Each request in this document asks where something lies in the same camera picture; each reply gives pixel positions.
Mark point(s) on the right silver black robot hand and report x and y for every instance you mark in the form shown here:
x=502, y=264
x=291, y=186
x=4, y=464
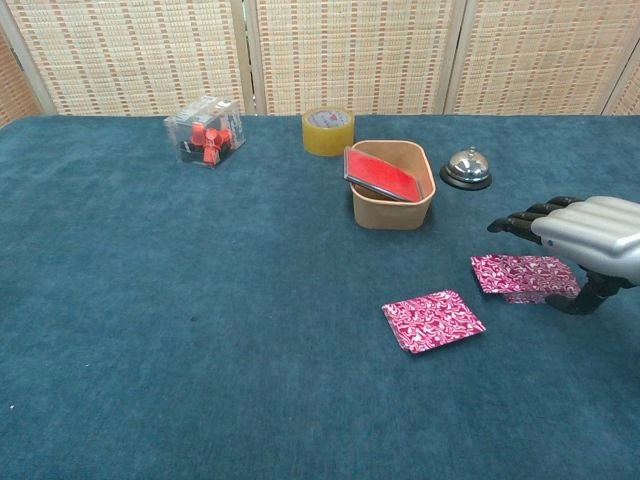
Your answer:
x=590, y=225

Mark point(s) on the pink patterned rectangular block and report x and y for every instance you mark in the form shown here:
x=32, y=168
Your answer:
x=515, y=275
x=432, y=320

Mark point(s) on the woven bamboo screen panel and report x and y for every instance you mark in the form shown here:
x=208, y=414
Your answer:
x=135, y=50
x=350, y=50
x=631, y=100
x=15, y=85
x=540, y=50

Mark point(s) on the silver call bell black base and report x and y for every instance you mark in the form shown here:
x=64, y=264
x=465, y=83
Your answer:
x=467, y=167

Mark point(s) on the brown paper box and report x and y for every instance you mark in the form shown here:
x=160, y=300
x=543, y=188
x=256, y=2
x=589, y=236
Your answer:
x=390, y=214

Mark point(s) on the red ink pad case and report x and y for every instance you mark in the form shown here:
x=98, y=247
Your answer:
x=380, y=172

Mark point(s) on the yellowish packing tape roll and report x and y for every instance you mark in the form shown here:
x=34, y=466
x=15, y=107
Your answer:
x=325, y=141

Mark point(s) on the blue felt table cloth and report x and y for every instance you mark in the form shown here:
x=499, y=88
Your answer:
x=200, y=300

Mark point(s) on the clear plastic box red pieces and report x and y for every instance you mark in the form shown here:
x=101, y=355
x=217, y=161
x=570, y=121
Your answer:
x=200, y=125

